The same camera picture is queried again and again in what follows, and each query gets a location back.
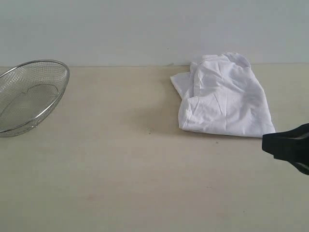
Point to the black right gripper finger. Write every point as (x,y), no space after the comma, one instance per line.
(291,146)

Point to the white shirt with red print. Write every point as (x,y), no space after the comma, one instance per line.
(221,95)

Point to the metal wire mesh basket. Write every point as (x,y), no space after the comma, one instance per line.
(29,92)

